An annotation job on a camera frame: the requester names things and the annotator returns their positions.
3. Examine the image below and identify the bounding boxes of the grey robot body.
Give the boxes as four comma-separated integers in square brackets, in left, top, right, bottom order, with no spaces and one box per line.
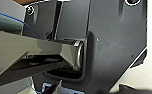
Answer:
[0,28,85,90]

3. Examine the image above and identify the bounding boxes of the blue cable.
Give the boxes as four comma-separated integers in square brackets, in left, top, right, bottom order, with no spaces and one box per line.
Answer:
[0,9,43,40]

